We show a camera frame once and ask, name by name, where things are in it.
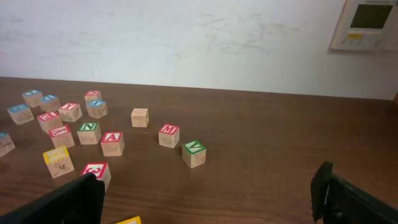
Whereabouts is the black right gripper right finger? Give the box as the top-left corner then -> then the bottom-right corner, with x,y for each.
310,161 -> 397,224

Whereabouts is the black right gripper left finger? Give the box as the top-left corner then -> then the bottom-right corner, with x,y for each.
1,173 -> 105,224

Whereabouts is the red 3 block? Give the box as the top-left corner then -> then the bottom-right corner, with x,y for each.
80,162 -> 111,191

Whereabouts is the yellow E block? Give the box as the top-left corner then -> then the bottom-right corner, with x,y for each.
43,146 -> 74,179

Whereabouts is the yellow K block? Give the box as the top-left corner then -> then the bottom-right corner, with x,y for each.
117,217 -> 141,224

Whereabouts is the red A block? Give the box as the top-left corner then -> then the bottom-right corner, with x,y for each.
101,132 -> 125,157

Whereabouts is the red Y block lower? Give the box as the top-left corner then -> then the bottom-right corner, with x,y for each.
49,125 -> 75,148

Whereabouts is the red y block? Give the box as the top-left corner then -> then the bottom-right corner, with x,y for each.
58,103 -> 82,122
49,125 -> 75,148

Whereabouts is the green N block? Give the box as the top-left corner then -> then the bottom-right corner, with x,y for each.
77,122 -> 101,145

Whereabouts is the red E block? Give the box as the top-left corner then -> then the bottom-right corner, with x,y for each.
37,111 -> 63,134

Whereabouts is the red Y block upper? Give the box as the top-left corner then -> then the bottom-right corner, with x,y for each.
58,103 -> 82,122

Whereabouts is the blue T block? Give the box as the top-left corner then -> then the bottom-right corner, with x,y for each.
0,132 -> 15,157

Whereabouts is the blue X block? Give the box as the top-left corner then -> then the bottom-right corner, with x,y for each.
86,100 -> 108,119

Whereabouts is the plain wooden block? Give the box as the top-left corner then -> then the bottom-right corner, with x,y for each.
131,108 -> 149,128

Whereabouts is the blue D block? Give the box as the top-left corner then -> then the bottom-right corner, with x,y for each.
39,95 -> 61,113

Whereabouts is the blue H block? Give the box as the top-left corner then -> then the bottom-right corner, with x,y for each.
7,103 -> 34,125

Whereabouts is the red C block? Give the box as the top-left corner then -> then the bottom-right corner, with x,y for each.
85,90 -> 102,103

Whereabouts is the red M block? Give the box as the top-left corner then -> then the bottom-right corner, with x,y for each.
158,124 -> 180,149

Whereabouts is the blue L block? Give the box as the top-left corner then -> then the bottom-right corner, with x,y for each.
22,90 -> 43,108

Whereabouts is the green V block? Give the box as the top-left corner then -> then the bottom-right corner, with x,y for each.
182,139 -> 206,169

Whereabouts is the white wall control panel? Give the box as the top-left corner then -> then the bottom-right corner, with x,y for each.
330,0 -> 397,52

